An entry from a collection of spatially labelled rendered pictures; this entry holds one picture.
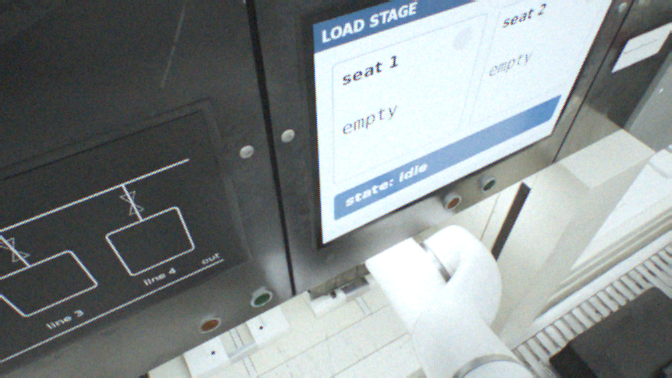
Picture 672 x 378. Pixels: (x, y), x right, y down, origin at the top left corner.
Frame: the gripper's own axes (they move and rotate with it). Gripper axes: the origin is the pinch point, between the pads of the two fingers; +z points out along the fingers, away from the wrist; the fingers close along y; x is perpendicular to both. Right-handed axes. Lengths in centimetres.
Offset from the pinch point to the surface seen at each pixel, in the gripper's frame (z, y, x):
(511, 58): -28.3, 1.6, 40.3
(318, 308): -8.3, -8.4, -29.7
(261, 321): -5.8, -20.3, -29.3
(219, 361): -9.8, -30.7, -29.7
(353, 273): -8.3, -0.2, -21.7
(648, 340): -45, 51, -33
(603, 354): -43, 40, -34
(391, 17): -29, -11, 47
